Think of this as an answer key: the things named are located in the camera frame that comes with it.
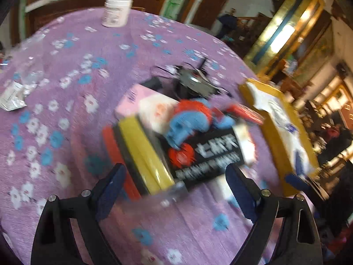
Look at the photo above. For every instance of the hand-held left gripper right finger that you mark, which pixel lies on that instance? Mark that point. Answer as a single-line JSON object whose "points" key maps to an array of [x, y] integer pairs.
{"points": [[242, 196]]}

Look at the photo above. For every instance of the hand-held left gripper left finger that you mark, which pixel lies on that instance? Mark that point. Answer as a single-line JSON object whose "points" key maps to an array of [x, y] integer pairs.
{"points": [[110, 196]]}

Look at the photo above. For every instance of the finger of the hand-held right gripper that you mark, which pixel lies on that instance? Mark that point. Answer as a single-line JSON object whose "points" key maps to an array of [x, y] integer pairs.
{"points": [[296, 180]]}

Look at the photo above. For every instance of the black printed packet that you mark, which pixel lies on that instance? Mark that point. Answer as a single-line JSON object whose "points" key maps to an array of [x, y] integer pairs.
{"points": [[215, 154]]}

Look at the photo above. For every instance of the small white packet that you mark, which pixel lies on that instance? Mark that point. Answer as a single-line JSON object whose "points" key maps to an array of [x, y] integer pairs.
{"points": [[245, 143]]}

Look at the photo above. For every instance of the bagged red green yellow sponges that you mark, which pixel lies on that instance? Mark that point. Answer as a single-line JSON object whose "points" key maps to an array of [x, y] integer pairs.
{"points": [[140, 151]]}

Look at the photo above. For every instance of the red packet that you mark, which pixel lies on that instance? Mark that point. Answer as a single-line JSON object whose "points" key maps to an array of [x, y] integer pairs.
{"points": [[245, 114]]}

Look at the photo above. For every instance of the yellow cardboard box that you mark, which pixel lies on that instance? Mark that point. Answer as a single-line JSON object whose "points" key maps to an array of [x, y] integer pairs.
{"points": [[281, 99]]}

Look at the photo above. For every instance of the blue knit glove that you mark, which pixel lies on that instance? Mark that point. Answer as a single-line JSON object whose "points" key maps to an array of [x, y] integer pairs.
{"points": [[187, 121]]}

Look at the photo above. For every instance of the white pink-print tissue pack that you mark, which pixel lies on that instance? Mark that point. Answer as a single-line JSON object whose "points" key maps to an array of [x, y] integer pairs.
{"points": [[155, 113]]}

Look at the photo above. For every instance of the pink tissue pack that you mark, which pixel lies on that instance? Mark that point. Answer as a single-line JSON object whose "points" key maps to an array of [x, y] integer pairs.
{"points": [[129, 102]]}

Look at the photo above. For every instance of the white blue-print tissue pack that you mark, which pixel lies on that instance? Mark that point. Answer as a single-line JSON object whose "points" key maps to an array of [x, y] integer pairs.
{"points": [[284, 127]]}

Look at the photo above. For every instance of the purple floral tablecloth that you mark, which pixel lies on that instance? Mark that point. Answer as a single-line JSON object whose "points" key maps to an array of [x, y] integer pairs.
{"points": [[82, 116]]}

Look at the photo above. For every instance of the small black capacitor box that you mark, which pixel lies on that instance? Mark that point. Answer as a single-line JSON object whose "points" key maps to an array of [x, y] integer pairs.
{"points": [[151, 84]]}

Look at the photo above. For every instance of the black cylindrical motor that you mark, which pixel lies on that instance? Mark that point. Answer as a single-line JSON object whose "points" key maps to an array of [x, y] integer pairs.
{"points": [[193, 84]]}

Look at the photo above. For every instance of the crumpled foil packet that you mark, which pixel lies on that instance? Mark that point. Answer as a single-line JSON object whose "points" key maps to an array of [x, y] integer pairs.
{"points": [[12, 96]]}

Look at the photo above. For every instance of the clear plastic cup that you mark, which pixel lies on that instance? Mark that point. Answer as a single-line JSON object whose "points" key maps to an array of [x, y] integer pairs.
{"points": [[30, 66]]}

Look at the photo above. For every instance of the golden pillar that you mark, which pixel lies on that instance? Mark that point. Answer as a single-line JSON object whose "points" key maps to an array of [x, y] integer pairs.
{"points": [[286, 27]]}

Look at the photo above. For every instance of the wooden stair railing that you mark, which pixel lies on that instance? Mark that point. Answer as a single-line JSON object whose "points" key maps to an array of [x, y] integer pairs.
{"points": [[248, 30]]}

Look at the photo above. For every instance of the white plastic jar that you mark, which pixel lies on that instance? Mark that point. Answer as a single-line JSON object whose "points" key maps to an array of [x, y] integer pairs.
{"points": [[115, 11]]}

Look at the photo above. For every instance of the wooden cabinet with mirror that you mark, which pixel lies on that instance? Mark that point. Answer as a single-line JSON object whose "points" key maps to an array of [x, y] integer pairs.
{"points": [[91, 2]]}

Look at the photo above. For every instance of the brown wooden door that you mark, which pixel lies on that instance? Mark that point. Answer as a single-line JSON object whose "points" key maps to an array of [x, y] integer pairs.
{"points": [[212, 2]]}

